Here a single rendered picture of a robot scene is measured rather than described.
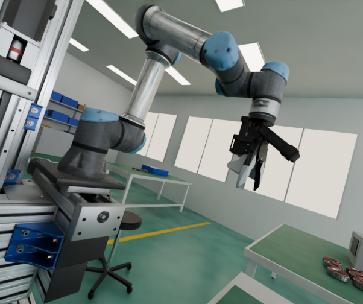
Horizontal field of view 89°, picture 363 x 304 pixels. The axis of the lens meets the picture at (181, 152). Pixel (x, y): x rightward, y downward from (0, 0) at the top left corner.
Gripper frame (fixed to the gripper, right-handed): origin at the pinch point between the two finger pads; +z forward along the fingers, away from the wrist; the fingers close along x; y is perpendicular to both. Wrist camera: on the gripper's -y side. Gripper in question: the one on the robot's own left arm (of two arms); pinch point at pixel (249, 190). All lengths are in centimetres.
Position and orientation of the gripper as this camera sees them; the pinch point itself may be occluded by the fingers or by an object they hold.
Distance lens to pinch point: 53.6
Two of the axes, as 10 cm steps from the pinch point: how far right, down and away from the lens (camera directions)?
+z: -2.9, 9.6, -0.5
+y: -7.5, -2.0, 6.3
